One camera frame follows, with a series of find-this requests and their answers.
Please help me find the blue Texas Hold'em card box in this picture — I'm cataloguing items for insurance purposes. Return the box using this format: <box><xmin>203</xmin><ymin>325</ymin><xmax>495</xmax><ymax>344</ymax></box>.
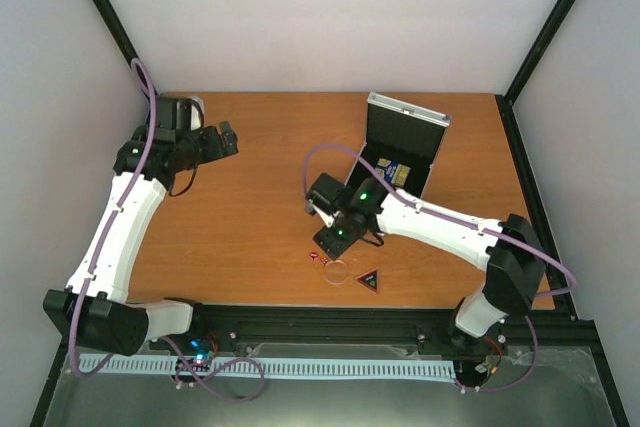
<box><xmin>376</xmin><ymin>158</ymin><xmax>411</xmax><ymax>187</ymax></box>

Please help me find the aluminium poker case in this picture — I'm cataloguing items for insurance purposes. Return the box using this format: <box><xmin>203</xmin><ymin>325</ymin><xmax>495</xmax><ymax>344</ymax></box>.
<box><xmin>360</xmin><ymin>92</ymin><xmax>451</xmax><ymax>197</ymax></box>

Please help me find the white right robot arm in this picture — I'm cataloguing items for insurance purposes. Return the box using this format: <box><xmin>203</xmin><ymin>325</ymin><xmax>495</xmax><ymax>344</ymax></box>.
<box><xmin>305</xmin><ymin>173</ymin><xmax>545</xmax><ymax>341</ymax></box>

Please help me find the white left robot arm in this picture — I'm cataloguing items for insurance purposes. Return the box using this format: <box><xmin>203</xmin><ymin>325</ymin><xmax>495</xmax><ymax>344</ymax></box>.
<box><xmin>43</xmin><ymin>96</ymin><xmax>238</xmax><ymax>356</ymax></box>

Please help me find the black triangular button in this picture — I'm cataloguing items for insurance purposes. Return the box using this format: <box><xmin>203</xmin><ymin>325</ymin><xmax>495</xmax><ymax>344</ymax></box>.
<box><xmin>355</xmin><ymin>269</ymin><xmax>379</xmax><ymax>293</ymax></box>

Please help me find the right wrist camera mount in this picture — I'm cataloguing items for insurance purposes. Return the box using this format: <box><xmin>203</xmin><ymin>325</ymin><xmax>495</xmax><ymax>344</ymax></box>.
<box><xmin>305</xmin><ymin>200</ymin><xmax>335</xmax><ymax>228</ymax></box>

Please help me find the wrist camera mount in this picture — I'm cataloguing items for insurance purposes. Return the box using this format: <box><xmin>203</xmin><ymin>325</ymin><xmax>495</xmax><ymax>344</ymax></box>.
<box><xmin>188</xmin><ymin>96</ymin><xmax>204</xmax><ymax>131</ymax></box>
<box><xmin>305</xmin><ymin>200</ymin><xmax>335</xmax><ymax>228</ymax></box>

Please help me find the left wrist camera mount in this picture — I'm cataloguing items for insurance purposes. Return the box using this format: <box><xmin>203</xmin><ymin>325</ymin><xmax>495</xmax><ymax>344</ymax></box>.
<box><xmin>188</xmin><ymin>96</ymin><xmax>204</xmax><ymax>131</ymax></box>

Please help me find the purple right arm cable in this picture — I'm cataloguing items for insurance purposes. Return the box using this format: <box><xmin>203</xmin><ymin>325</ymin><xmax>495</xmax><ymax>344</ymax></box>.
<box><xmin>301</xmin><ymin>143</ymin><xmax>578</xmax><ymax>393</ymax></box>

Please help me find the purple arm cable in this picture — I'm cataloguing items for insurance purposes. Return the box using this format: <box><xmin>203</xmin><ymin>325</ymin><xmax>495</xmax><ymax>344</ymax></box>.
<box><xmin>301</xmin><ymin>143</ymin><xmax>578</xmax><ymax>393</ymax></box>
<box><xmin>67</xmin><ymin>57</ymin><xmax>161</xmax><ymax>379</ymax></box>

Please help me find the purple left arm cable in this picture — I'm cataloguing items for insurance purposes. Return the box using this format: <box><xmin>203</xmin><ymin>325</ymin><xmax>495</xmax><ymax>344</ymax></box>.
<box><xmin>67</xmin><ymin>57</ymin><xmax>161</xmax><ymax>379</ymax></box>

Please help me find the light blue cable duct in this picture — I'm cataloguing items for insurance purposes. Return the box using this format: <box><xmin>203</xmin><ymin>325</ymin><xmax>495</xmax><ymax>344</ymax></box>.
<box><xmin>100</xmin><ymin>354</ymin><xmax>456</xmax><ymax>383</ymax></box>

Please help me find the black aluminium frame rail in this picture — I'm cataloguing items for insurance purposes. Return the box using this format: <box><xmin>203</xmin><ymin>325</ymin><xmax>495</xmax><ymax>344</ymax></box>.
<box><xmin>507</xmin><ymin>0</ymin><xmax>639</xmax><ymax>425</ymax></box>

